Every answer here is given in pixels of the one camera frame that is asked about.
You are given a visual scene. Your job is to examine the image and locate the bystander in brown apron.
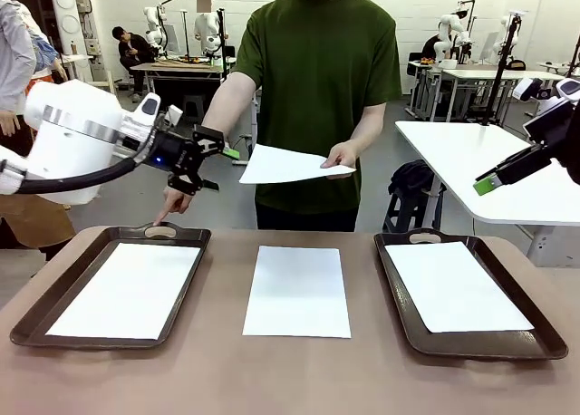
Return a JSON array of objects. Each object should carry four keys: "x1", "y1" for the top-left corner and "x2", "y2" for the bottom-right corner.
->
[{"x1": 0, "y1": 0, "x2": 77, "y2": 254}]

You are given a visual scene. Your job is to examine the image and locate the black plastic stool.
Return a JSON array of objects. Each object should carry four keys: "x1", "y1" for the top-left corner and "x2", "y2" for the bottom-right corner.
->
[{"x1": 382, "y1": 188, "x2": 448, "y2": 234}]

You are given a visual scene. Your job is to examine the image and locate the white A4 paper stack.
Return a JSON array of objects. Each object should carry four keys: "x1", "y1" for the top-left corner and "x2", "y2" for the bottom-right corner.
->
[{"x1": 241, "y1": 245, "x2": 353, "y2": 340}]

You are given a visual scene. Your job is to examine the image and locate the black jacket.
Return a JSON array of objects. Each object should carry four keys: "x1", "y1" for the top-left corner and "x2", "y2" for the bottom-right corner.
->
[{"x1": 388, "y1": 159, "x2": 440, "y2": 199}]

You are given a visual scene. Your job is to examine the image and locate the person's right hand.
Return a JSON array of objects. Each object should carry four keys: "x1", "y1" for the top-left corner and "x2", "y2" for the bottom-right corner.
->
[{"x1": 153, "y1": 186, "x2": 197, "y2": 228}]

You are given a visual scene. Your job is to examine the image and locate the background person black clothes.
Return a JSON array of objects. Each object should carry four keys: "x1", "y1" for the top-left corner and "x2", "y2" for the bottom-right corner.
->
[{"x1": 420, "y1": 34, "x2": 449, "y2": 62}]

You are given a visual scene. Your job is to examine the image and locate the standing background person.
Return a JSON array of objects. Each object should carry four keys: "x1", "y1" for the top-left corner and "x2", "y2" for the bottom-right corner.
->
[{"x1": 193, "y1": 0, "x2": 225, "y2": 57}]

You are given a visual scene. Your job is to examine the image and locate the grey plastic stool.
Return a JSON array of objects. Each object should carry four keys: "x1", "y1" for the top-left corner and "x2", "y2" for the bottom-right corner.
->
[{"x1": 180, "y1": 92, "x2": 208, "y2": 118}]

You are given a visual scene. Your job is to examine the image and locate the person's left forearm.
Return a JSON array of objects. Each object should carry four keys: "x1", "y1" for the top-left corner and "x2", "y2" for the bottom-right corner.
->
[{"x1": 346, "y1": 111, "x2": 386, "y2": 156}]

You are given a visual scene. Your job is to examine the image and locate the wooden top work table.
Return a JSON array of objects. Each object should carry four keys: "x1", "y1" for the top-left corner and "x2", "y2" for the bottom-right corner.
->
[{"x1": 130, "y1": 57, "x2": 237, "y2": 113}]

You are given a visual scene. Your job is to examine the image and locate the person's left hand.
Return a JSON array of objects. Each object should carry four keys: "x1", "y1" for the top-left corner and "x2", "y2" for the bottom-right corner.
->
[{"x1": 319, "y1": 140, "x2": 361, "y2": 171}]

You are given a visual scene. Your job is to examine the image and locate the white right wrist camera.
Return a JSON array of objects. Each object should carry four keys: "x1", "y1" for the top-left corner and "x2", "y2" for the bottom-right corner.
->
[{"x1": 513, "y1": 76, "x2": 552, "y2": 102}]

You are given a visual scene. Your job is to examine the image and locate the black pole stand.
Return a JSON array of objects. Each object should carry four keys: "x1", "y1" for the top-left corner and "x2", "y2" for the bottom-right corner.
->
[{"x1": 480, "y1": 11, "x2": 523, "y2": 127}]

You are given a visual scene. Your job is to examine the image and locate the person's right forearm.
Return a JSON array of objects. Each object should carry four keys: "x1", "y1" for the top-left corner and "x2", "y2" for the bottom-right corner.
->
[{"x1": 198, "y1": 72, "x2": 258, "y2": 140}]

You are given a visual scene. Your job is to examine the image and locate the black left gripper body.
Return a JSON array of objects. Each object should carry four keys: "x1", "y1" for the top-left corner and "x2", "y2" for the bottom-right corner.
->
[{"x1": 150, "y1": 130, "x2": 201, "y2": 179}]

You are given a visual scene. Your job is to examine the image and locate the seated person in black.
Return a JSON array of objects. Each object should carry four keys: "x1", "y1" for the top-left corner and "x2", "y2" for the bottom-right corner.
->
[{"x1": 111, "y1": 24, "x2": 156, "y2": 102}]

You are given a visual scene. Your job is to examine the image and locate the white A4 paper sheet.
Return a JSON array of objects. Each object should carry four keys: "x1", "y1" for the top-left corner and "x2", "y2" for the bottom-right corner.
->
[
  {"x1": 383, "y1": 240, "x2": 537, "y2": 335},
  {"x1": 238, "y1": 143, "x2": 358, "y2": 186},
  {"x1": 44, "y1": 241, "x2": 202, "y2": 342}
]

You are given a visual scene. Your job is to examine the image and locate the person in green t-shirt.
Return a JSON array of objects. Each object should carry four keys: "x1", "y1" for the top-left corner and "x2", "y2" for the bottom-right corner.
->
[{"x1": 233, "y1": 0, "x2": 403, "y2": 233}]

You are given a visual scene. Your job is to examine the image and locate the tall white air conditioner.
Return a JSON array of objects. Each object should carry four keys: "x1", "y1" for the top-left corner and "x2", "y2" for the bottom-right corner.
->
[{"x1": 48, "y1": 0, "x2": 99, "y2": 83}]

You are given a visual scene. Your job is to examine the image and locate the white background desk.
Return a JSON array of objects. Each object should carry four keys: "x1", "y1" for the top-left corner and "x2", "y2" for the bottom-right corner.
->
[{"x1": 441, "y1": 68, "x2": 573, "y2": 131}]

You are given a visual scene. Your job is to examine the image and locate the brown plastic serving tray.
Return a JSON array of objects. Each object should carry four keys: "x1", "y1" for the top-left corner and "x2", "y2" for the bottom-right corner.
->
[
  {"x1": 8, "y1": 221, "x2": 213, "y2": 352},
  {"x1": 372, "y1": 227, "x2": 570, "y2": 361}
]

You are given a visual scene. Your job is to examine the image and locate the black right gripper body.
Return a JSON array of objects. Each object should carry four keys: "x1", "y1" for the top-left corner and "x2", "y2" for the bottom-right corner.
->
[{"x1": 523, "y1": 99, "x2": 580, "y2": 184}]

